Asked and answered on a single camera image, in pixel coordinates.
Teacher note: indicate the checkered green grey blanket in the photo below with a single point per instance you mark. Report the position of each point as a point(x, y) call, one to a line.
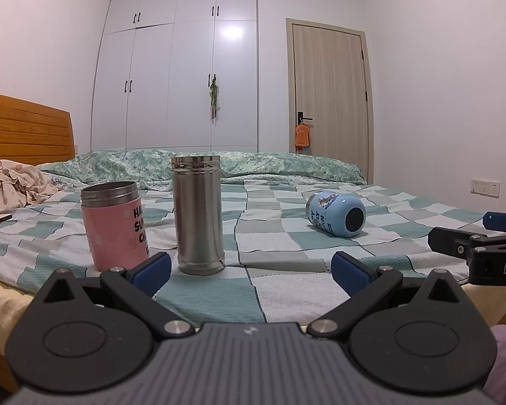
point(278, 236)

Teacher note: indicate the light wooden door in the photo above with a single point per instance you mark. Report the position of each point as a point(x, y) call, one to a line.
point(331, 93)

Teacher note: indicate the wooden bed headboard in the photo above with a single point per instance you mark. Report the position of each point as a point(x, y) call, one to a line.
point(21, 130)

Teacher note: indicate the tall stainless steel cup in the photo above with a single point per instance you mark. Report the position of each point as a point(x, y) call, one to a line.
point(198, 215)

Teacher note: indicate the pink lettered cup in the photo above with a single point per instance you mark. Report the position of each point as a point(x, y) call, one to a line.
point(109, 228)

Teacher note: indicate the pink dotted crumpled cloth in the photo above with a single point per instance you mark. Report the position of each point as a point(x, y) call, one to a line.
point(12, 185)

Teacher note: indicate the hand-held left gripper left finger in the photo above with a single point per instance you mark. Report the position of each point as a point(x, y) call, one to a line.
point(155, 269)

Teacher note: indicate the orange hanging ornament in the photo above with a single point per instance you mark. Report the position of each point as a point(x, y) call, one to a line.
point(302, 137)

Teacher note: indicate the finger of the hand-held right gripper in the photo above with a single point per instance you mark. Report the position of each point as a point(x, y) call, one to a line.
point(449, 240)
point(504, 220)

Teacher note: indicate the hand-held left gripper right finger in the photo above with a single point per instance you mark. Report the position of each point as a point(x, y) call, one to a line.
point(349, 273)

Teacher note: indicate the green hanging ornament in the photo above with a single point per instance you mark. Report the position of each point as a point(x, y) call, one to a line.
point(213, 93)

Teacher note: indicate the blue printed cup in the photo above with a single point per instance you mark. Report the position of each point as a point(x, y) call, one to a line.
point(335, 213)

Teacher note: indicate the white wall socket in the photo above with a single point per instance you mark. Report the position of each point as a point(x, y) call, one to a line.
point(485, 187)

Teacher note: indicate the green floral quilt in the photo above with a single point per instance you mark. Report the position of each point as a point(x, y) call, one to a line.
point(244, 164)

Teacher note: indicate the cream bed sheet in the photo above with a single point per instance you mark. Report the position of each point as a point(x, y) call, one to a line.
point(2, 308)

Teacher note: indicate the white wardrobe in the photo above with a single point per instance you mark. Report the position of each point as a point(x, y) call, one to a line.
point(173, 71)

